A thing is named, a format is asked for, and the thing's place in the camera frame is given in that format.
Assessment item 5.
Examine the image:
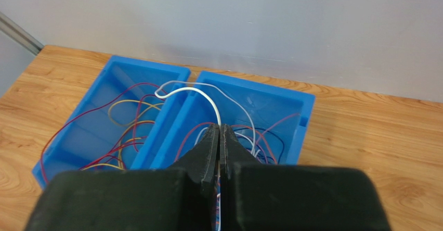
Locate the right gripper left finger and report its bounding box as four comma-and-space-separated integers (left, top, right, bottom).
25, 124, 220, 230

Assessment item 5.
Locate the pink cable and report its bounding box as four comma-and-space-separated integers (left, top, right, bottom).
173, 112, 301, 165

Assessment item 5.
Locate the blue plastic bin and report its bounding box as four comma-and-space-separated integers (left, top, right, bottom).
131, 71, 315, 170
32, 56, 191, 188

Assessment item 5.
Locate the aluminium frame rail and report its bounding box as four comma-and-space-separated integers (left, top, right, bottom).
1, 12, 44, 55

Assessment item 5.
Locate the right blue plastic bin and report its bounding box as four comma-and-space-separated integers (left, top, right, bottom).
131, 71, 315, 170

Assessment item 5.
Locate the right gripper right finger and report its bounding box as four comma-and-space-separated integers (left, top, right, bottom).
219, 124, 391, 230

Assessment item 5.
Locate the white cable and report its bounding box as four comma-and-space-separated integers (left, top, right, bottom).
154, 80, 264, 159

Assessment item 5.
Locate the left blue plastic bin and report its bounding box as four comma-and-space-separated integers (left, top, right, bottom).
32, 56, 191, 188

